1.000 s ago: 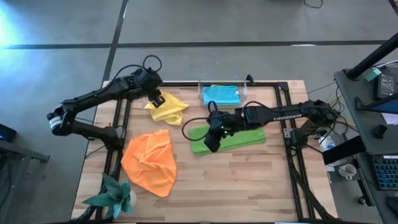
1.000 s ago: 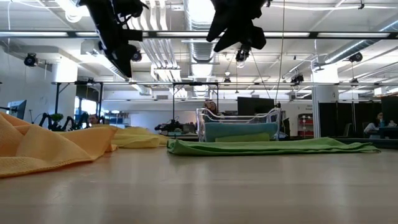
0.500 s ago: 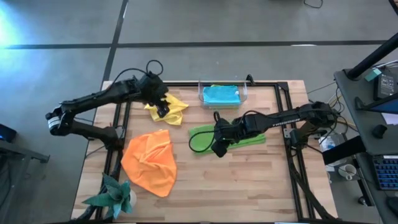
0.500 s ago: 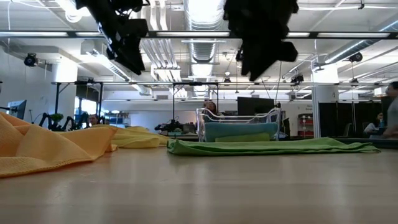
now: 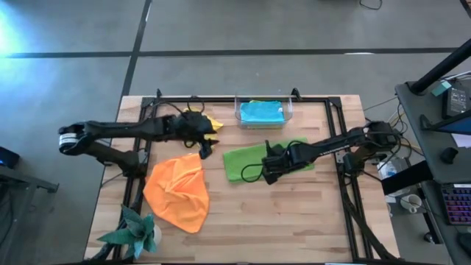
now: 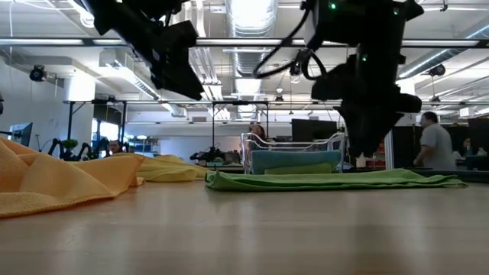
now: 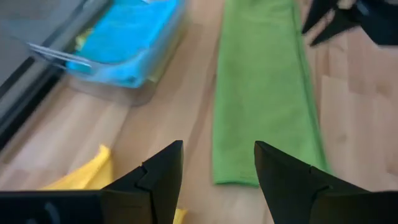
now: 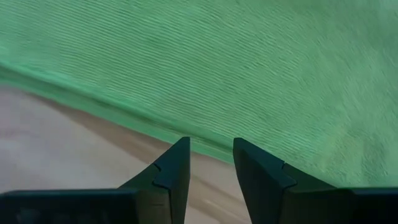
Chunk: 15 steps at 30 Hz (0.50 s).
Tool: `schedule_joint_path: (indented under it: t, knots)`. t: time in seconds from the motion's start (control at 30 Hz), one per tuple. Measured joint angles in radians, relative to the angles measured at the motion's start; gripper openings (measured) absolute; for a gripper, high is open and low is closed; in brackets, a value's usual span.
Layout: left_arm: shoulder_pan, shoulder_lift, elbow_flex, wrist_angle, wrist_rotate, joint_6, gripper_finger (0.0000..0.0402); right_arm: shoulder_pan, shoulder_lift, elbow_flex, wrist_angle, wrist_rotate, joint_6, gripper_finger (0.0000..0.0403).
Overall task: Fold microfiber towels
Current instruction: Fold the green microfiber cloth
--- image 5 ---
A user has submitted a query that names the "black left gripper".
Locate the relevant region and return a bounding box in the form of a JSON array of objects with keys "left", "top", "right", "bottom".
[{"left": 163, "top": 114, "right": 220, "bottom": 160}]

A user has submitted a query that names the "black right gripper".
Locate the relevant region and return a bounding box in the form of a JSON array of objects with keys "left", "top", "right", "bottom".
[{"left": 263, "top": 140, "right": 314, "bottom": 186}]

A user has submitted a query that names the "yellow microfiber towel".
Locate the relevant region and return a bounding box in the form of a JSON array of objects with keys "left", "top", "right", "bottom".
[{"left": 183, "top": 106, "right": 224, "bottom": 141}]

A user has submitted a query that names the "green microfiber towel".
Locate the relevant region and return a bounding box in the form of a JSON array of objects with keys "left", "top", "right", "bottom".
[{"left": 222, "top": 137, "right": 316, "bottom": 183}]

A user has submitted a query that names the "blue microfiber towel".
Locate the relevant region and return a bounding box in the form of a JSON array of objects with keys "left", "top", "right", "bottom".
[{"left": 239, "top": 101, "right": 286, "bottom": 124}]

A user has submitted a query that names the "orange microfiber towel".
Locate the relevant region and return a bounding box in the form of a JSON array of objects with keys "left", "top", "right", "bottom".
[{"left": 142, "top": 152, "right": 210, "bottom": 235}]

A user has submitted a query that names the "clear plastic bin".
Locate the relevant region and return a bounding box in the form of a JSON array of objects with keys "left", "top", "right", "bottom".
[{"left": 234, "top": 93, "right": 294, "bottom": 130}]

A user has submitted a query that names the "clear water bottle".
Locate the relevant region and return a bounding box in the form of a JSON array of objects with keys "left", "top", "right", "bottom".
[{"left": 375, "top": 160, "right": 399, "bottom": 182}]

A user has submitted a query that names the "artificial green potted plant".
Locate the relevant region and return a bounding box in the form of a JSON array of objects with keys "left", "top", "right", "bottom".
[{"left": 96, "top": 204, "right": 163, "bottom": 261}]

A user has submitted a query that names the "black desk crossbar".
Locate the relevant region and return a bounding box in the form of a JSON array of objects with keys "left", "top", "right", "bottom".
[{"left": 380, "top": 160, "right": 434, "bottom": 196}]

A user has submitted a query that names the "white mug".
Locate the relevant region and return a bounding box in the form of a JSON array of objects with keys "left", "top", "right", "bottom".
[{"left": 400, "top": 194, "right": 423, "bottom": 214}]

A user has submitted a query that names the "dark grey desk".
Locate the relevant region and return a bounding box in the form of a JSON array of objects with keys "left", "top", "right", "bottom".
[{"left": 394, "top": 79, "right": 471, "bottom": 265}]

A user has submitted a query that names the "black computer mouse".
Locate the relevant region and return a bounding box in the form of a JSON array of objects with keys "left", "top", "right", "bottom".
[{"left": 439, "top": 146, "right": 459, "bottom": 165}]

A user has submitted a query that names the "teal sticky note pad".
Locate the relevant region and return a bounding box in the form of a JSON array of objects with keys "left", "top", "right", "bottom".
[{"left": 431, "top": 80, "right": 453, "bottom": 97}]

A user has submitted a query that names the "black laptop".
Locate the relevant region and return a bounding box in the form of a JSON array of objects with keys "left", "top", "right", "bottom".
[{"left": 420, "top": 109, "right": 471, "bottom": 136}]

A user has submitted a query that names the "backlit computer keyboard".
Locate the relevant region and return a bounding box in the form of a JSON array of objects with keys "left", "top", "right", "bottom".
[{"left": 440, "top": 183, "right": 471, "bottom": 226}]

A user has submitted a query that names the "white paper sheet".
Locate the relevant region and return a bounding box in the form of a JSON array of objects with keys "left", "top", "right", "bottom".
[{"left": 451, "top": 132, "right": 471, "bottom": 149}]

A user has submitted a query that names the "grey side table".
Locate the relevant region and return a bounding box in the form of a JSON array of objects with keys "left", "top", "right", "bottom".
[{"left": 0, "top": 165, "right": 60, "bottom": 265}]

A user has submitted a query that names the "black power adapter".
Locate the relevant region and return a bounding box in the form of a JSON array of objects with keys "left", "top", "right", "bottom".
[{"left": 441, "top": 86, "right": 471, "bottom": 119}]

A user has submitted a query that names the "black stand pole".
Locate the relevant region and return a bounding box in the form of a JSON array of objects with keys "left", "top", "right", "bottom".
[{"left": 409, "top": 38, "right": 471, "bottom": 96}]

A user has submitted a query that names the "black device blue light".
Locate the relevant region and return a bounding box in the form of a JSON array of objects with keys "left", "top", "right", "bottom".
[{"left": 0, "top": 146, "right": 21, "bottom": 170}]

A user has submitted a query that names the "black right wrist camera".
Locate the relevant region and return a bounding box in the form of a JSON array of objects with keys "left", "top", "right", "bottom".
[{"left": 271, "top": 145, "right": 297, "bottom": 165}]

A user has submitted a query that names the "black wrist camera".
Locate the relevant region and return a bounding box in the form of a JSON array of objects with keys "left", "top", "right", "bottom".
[
  {"left": 271, "top": 145, "right": 297, "bottom": 165},
  {"left": 179, "top": 110, "right": 207, "bottom": 129}
]

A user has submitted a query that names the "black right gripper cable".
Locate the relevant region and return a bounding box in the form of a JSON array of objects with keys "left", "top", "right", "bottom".
[{"left": 241, "top": 139, "right": 306, "bottom": 184}]

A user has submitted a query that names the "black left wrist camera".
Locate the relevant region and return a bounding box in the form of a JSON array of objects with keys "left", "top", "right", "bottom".
[{"left": 179, "top": 110, "right": 207, "bottom": 129}]

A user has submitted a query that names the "black aluminium table frame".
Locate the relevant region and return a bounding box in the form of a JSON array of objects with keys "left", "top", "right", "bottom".
[{"left": 110, "top": 87, "right": 404, "bottom": 264}]

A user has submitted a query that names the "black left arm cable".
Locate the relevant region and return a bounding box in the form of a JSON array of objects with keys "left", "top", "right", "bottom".
[{"left": 149, "top": 96, "right": 207, "bottom": 116}]

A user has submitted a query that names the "black cable bundle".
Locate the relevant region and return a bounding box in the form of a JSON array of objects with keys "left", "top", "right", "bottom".
[{"left": 362, "top": 99, "right": 424, "bottom": 159}]

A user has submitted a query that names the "black floor cable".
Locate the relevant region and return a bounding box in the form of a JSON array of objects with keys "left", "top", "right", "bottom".
[{"left": 358, "top": 0, "right": 383, "bottom": 11}]

